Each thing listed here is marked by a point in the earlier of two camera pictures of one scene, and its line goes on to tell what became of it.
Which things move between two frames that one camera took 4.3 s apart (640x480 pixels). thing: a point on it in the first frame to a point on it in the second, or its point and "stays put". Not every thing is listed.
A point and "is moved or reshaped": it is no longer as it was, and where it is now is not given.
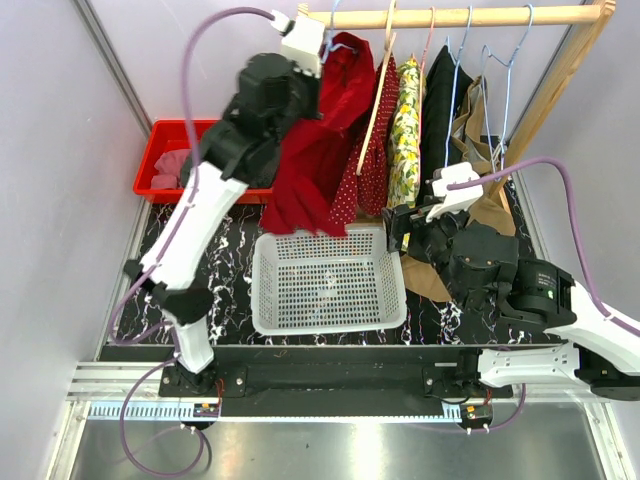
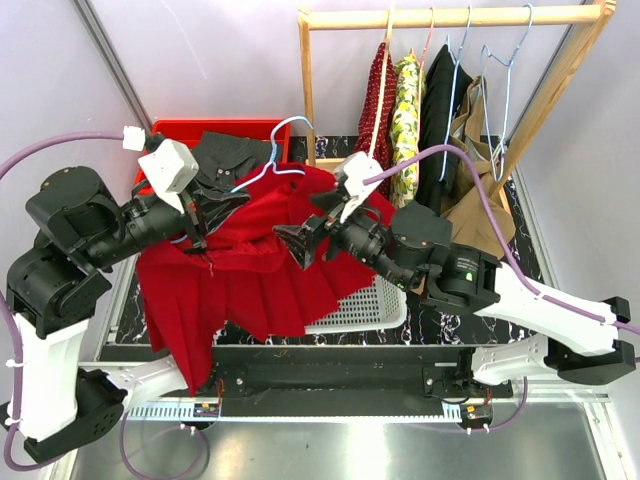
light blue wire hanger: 328,47 is moved or reshaped
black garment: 437,96 stays put
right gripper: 403,218 to 301,240
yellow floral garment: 405,112 stays put
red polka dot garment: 371,186 stays put
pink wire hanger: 429,41 stays put
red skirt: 315,156 to 247,277
